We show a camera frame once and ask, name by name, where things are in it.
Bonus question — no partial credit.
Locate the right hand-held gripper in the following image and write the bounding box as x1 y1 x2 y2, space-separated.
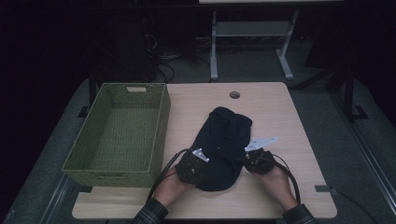
242 136 278 175

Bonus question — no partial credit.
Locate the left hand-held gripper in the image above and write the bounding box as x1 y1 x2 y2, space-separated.
174 147 210 187

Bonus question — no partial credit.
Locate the dark cloth with white print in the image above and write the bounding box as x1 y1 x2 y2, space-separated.
188 105 254 193

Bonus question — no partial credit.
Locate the green woven basket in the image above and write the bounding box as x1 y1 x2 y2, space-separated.
61 81 172 189

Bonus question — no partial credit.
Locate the person's left hand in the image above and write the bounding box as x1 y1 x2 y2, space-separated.
151 167 196 208

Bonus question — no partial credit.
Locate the person's right hand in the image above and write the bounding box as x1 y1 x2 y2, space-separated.
251 165 300 212

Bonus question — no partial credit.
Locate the grey tape strip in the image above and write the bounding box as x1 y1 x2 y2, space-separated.
314 184 339 196

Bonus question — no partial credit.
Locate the black metal stand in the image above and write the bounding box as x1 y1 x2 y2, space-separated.
324 61 370 123

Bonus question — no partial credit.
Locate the black table leg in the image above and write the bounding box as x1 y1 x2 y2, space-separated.
77 67 98 119

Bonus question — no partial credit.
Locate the white metal stand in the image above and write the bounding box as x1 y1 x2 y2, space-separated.
209 8 300 81

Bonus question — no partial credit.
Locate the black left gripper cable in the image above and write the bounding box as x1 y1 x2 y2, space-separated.
146 147 190 203

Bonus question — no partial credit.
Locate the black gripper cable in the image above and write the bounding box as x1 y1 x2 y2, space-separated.
146 147 190 203
270 153 302 205

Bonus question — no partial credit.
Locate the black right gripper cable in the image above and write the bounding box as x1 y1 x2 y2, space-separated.
270 153 302 205

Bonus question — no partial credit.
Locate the black floor cable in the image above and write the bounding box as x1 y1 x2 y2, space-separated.
335 189 379 224

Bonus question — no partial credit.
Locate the tangle of floor cables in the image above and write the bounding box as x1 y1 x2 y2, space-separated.
142 33 213 84

